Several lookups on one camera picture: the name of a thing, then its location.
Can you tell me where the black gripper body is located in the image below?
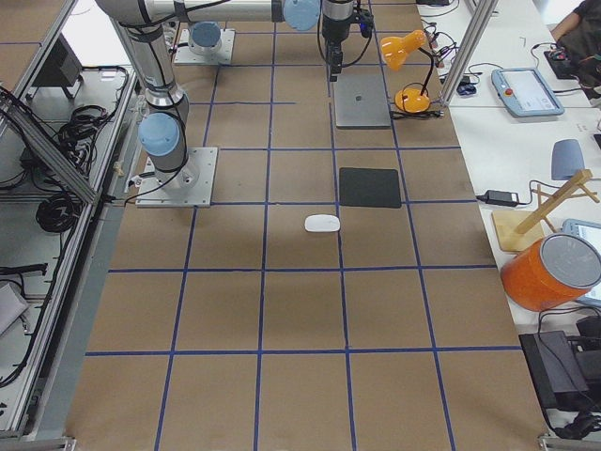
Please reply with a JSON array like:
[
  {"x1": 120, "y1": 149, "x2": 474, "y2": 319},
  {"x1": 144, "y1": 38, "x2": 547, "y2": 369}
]
[{"x1": 327, "y1": 40, "x2": 344, "y2": 75}]

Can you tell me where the white computer mouse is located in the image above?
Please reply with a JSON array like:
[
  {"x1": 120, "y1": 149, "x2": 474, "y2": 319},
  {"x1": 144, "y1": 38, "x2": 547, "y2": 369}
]
[{"x1": 304, "y1": 214, "x2": 341, "y2": 233}]

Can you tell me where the silver laptop notebook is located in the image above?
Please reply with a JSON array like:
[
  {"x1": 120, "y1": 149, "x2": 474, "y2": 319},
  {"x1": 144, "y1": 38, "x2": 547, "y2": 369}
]
[{"x1": 333, "y1": 70, "x2": 391, "y2": 130}]

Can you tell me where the black mousepad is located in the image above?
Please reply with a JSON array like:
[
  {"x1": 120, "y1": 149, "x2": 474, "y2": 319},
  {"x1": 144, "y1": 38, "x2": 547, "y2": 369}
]
[{"x1": 339, "y1": 167, "x2": 402, "y2": 209}]

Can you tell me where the orange desk lamp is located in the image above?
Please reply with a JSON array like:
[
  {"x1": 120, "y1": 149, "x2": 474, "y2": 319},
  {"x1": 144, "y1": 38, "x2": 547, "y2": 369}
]
[{"x1": 379, "y1": 29, "x2": 434, "y2": 117}]

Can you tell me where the blue teach pendant tablet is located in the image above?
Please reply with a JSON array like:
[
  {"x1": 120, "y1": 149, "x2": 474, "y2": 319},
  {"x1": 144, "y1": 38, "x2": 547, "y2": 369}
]
[{"x1": 491, "y1": 68, "x2": 564, "y2": 117}]

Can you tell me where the black power adapter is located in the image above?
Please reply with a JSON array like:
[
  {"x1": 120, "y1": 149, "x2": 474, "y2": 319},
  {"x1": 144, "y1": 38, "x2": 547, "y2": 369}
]
[{"x1": 484, "y1": 190, "x2": 519, "y2": 207}]

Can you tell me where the wooden stand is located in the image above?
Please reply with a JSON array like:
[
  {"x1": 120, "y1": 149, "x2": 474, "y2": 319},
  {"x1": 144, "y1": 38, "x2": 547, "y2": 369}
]
[{"x1": 492, "y1": 168, "x2": 600, "y2": 253}]

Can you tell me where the orange cylinder container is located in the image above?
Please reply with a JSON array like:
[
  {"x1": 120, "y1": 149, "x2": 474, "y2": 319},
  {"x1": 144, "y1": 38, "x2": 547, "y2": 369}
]
[{"x1": 501, "y1": 233, "x2": 590, "y2": 312}]

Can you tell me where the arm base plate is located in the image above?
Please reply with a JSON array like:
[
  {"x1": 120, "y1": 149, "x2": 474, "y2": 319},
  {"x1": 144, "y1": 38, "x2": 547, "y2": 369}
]
[
  {"x1": 174, "y1": 28, "x2": 236, "y2": 66},
  {"x1": 134, "y1": 148, "x2": 218, "y2": 208}
]

